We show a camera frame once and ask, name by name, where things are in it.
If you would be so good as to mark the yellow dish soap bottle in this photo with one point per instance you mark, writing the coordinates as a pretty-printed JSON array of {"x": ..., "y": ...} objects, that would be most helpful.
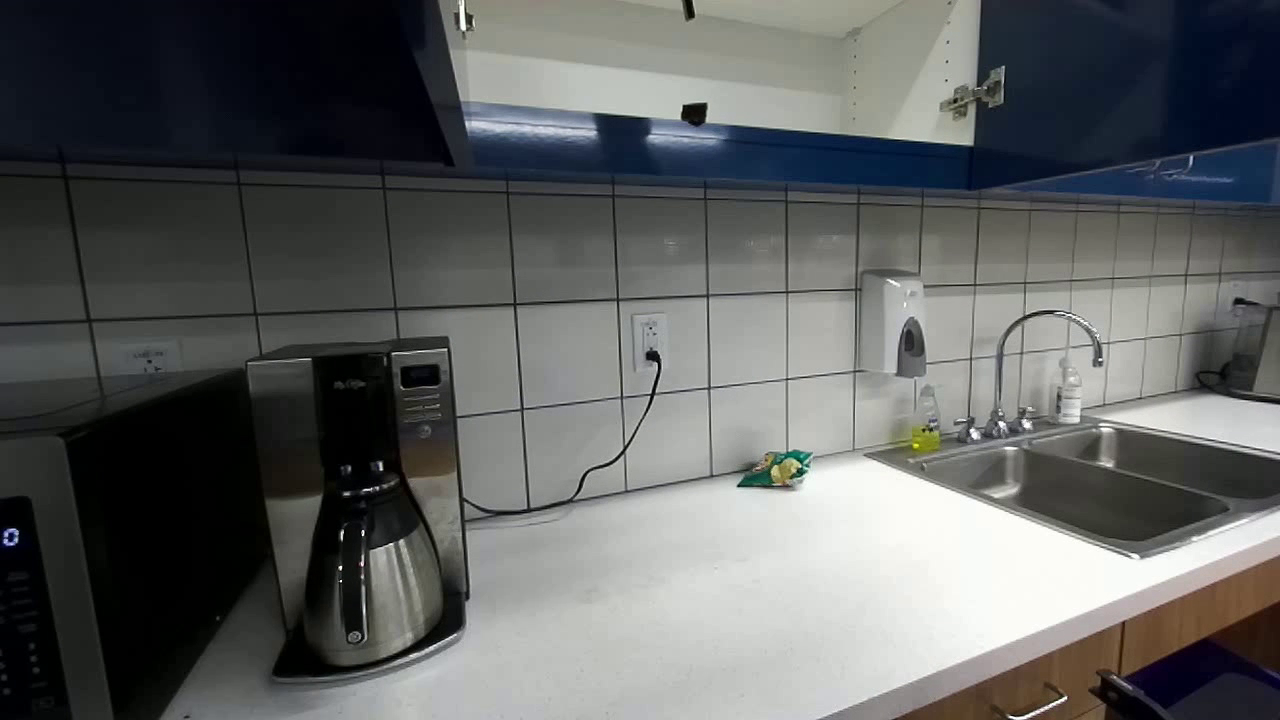
[{"x": 924, "y": 422}]

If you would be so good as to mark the blue bin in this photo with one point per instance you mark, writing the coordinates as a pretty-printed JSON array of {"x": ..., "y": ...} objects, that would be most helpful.
[{"x": 1201, "y": 682}]

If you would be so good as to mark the white soap bottle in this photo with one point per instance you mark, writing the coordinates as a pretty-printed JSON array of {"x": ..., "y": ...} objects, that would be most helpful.
[{"x": 1071, "y": 395}]

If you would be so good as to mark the black microwave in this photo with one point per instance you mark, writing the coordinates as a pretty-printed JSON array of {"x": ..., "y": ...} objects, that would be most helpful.
[{"x": 127, "y": 539}]

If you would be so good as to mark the green snack packet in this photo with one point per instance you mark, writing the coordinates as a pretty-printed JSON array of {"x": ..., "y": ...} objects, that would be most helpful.
[{"x": 776, "y": 471}]

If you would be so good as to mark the snickers bar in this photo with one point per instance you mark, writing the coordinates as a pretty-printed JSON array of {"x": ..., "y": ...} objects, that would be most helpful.
[{"x": 695, "y": 112}]

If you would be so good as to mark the stainless steel double sink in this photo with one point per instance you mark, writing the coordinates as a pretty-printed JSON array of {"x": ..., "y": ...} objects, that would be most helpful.
[{"x": 1125, "y": 491}]

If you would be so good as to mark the silver coffee maker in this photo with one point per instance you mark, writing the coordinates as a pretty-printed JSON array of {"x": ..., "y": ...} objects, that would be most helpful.
[{"x": 328, "y": 405}]

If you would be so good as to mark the white soap dispenser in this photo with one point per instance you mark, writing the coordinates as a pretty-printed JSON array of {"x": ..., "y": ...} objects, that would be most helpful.
[{"x": 895, "y": 326}]

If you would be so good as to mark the steel coffee carafe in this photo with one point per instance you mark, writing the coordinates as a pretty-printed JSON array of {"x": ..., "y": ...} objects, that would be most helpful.
[{"x": 374, "y": 581}]

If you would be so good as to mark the white wall outlet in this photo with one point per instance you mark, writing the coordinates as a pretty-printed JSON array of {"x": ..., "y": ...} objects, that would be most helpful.
[
  {"x": 650, "y": 336},
  {"x": 155, "y": 362}
]

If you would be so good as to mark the wooden lower cabinet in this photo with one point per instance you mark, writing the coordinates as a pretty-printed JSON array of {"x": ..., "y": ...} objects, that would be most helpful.
[{"x": 1052, "y": 686}]

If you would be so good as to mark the blue upper cupboard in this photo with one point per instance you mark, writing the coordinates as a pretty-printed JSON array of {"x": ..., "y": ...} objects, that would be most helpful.
[{"x": 1141, "y": 99}]

